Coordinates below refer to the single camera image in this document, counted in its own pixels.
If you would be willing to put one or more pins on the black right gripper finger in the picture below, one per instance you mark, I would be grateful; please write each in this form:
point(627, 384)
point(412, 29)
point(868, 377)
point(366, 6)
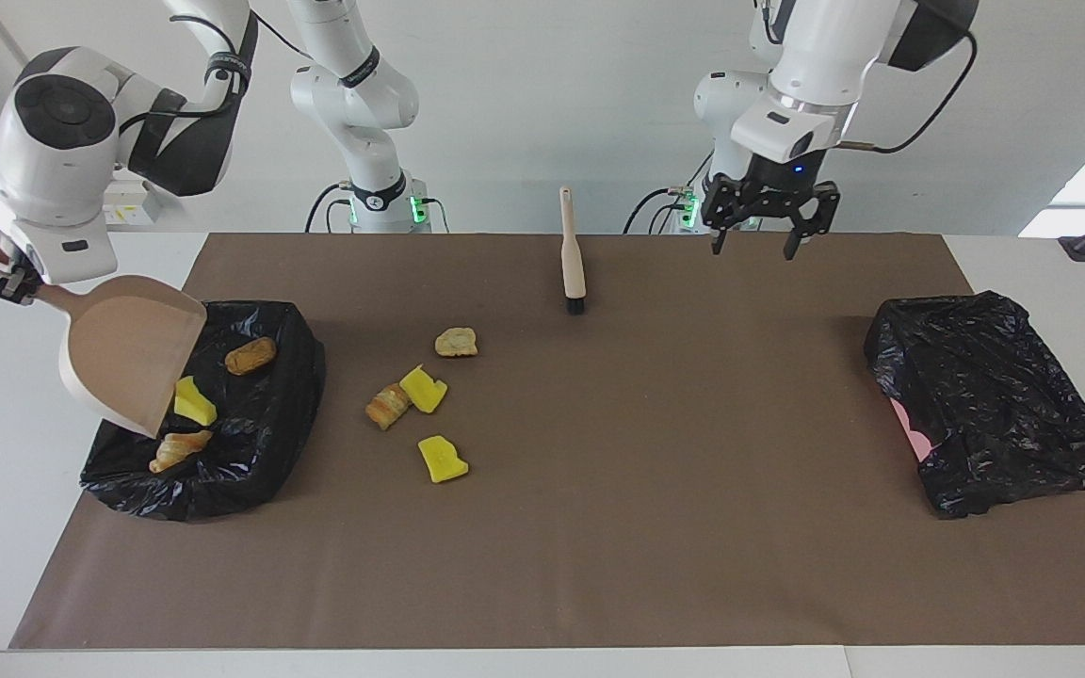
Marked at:
point(10, 290)

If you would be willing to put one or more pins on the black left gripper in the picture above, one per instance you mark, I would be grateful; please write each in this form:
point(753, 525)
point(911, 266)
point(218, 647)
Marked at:
point(787, 184)

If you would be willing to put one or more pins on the beige plastic dustpan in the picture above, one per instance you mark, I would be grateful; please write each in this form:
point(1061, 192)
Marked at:
point(119, 348)

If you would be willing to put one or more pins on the beige hand brush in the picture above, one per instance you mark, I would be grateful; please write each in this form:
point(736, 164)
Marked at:
point(573, 264)

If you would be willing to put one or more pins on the yellow foam chunk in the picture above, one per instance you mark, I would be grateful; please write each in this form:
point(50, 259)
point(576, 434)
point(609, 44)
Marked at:
point(423, 389)
point(442, 460)
point(194, 403)

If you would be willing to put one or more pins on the pale and orange croissant toy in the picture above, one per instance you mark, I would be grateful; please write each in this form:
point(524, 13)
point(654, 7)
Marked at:
point(180, 450)

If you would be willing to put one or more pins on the brown bread roll toy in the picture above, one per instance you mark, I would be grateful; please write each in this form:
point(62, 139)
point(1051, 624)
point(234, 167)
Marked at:
point(251, 356)

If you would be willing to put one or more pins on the pale pastry toy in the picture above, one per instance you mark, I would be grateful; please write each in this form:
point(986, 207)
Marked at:
point(457, 343)

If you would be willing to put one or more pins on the orange striped croissant toy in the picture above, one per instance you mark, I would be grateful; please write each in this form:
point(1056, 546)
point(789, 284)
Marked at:
point(387, 407)

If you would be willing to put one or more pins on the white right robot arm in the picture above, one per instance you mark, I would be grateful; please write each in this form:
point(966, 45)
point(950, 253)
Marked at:
point(43, 202)

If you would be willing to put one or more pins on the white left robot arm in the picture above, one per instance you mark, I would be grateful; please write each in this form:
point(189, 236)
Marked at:
point(816, 56)

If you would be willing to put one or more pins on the pink bin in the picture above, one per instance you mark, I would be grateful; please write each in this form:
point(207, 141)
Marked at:
point(914, 435)

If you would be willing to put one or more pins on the black plastic trash bag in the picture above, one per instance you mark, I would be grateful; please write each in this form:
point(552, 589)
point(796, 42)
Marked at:
point(260, 443)
point(995, 395)

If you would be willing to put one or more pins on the brown table mat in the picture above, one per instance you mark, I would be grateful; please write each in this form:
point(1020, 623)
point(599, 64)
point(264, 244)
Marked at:
point(693, 546)

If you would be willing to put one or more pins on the white wall outlet box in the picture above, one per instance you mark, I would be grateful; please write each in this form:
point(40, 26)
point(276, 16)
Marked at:
point(123, 202)

